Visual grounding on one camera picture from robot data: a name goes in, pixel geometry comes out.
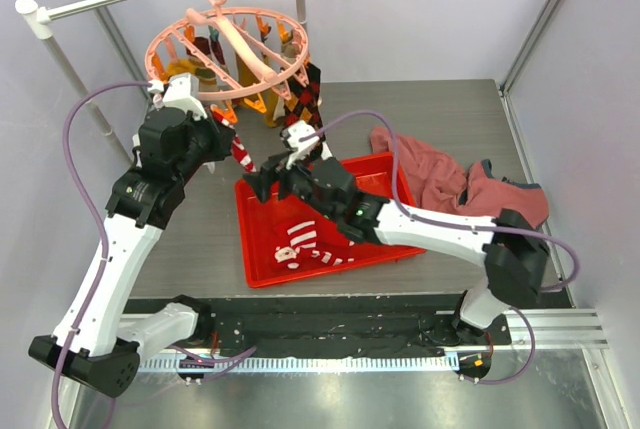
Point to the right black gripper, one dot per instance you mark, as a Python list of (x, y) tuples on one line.
[(280, 181)]

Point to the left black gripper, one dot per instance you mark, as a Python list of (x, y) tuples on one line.
[(221, 136)]

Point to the white black striped sock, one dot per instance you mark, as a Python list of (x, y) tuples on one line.
[(210, 166)]

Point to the red white striped sock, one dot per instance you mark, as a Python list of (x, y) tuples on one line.
[(239, 151), (314, 240)]

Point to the red santa sock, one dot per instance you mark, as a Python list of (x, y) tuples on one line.
[(286, 257)]

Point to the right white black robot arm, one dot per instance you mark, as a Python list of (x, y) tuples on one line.
[(512, 255)]

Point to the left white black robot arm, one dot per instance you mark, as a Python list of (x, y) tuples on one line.
[(88, 345)]

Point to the black argyle sock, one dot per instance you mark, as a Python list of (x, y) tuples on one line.
[(291, 53), (304, 101)]

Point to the red plastic tray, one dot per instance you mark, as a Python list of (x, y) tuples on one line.
[(257, 221)]

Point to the pink crumpled garment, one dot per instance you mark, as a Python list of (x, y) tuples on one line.
[(439, 183)]

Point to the white clothes rack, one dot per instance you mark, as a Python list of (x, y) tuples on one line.
[(39, 18)]

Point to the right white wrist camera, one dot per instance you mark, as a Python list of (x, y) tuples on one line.
[(301, 139)]

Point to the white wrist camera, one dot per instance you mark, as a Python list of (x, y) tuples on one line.
[(301, 139), (182, 92)]

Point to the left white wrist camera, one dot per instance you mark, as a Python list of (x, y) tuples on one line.
[(182, 92)]

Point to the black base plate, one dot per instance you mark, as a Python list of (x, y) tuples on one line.
[(337, 327)]

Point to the white slotted cable duct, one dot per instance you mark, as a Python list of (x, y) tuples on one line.
[(173, 362)]

